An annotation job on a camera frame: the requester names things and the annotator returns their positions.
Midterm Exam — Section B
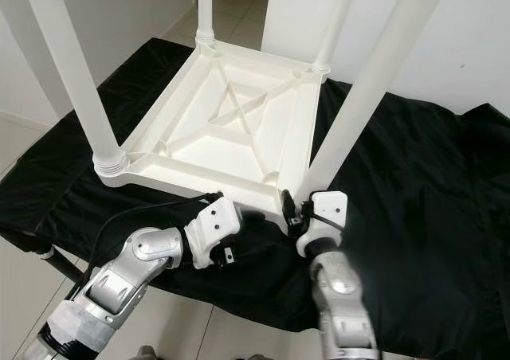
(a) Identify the white plastic table top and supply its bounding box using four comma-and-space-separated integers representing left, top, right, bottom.
93, 37, 332, 235

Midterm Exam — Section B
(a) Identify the white plastic table leg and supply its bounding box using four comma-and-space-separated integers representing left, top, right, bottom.
303, 0, 455, 198
315, 0, 361, 72
20, 0, 128, 178
196, 0, 216, 45

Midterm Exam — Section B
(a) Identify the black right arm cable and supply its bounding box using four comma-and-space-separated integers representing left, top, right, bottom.
307, 209, 350, 233

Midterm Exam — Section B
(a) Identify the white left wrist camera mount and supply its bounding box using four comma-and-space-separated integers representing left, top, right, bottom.
183, 197, 244, 269

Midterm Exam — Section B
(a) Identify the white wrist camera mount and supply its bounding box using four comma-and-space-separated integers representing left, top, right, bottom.
183, 197, 244, 269
296, 190, 350, 257

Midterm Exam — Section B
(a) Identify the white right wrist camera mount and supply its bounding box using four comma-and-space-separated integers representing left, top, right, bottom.
296, 190, 350, 257

